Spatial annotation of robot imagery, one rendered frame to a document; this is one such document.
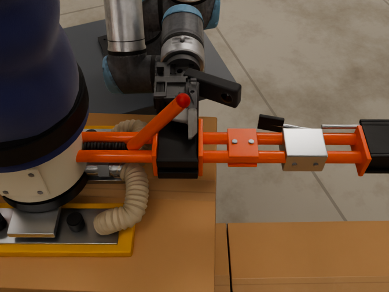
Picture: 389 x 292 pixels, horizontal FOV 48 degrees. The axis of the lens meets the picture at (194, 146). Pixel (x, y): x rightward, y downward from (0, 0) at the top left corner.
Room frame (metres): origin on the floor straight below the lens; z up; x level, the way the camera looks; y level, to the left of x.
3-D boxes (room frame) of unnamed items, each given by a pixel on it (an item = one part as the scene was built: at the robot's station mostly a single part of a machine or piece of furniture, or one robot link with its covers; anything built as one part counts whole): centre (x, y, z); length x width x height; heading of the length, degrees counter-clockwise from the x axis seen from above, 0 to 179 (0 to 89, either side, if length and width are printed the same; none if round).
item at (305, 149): (0.47, -0.19, 1.17); 0.07 x 0.07 x 0.04; 0
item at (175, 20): (0.78, 0.03, 1.17); 0.12 x 0.09 x 0.10; 1
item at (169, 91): (0.61, 0.03, 1.18); 0.12 x 0.09 x 0.08; 1
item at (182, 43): (0.69, 0.02, 1.18); 0.09 x 0.05 x 0.10; 91
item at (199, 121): (0.47, 0.03, 1.18); 0.10 x 0.08 x 0.06; 0
